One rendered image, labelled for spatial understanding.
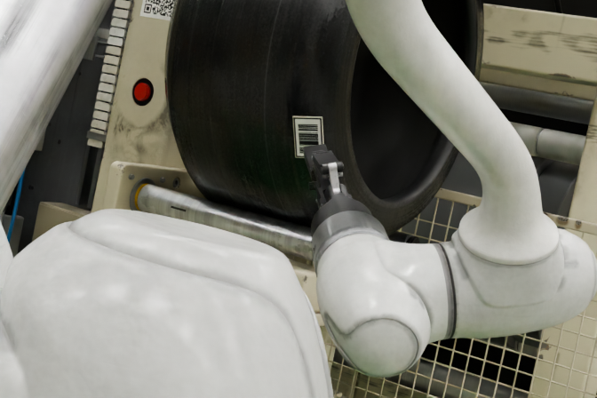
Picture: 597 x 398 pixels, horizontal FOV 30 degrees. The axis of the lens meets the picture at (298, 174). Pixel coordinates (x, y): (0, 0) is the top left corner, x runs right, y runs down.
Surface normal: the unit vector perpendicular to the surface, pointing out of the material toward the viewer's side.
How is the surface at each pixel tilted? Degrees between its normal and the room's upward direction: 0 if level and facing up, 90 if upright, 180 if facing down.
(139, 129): 90
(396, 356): 114
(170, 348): 66
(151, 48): 90
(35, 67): 73
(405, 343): 108
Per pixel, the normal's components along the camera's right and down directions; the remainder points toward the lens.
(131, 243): -0.13, -0.71
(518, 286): 0.11, 0.42
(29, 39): 0.72, -0.25
